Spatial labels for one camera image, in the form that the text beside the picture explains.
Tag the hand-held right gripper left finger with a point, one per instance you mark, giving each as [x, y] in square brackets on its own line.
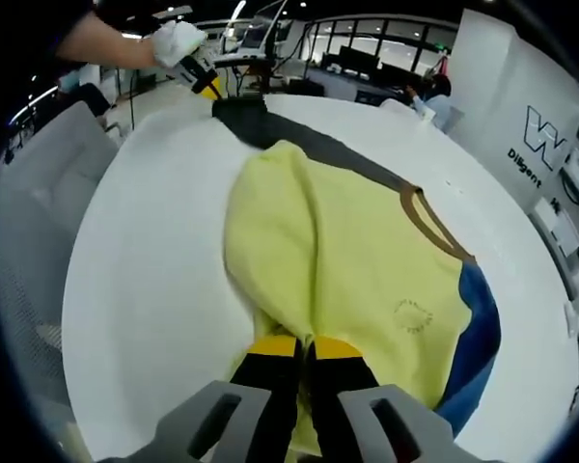
[265, 400]

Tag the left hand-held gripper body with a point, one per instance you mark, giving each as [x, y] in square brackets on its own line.
[176, 41]

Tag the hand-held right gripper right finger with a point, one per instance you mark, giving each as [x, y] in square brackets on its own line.
[347, 410]

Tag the yellow blue grey garment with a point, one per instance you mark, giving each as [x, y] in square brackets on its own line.
[342, 241]

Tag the white side desk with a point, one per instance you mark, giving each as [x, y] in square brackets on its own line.
[251, 60]

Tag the black computer monitor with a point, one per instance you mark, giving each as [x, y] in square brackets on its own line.
[354, 57]
[400, 73]

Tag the white chair back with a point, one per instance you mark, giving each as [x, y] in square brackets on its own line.
[395, 105]

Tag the white paper cup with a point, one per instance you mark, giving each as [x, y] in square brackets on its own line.
[428, 117]

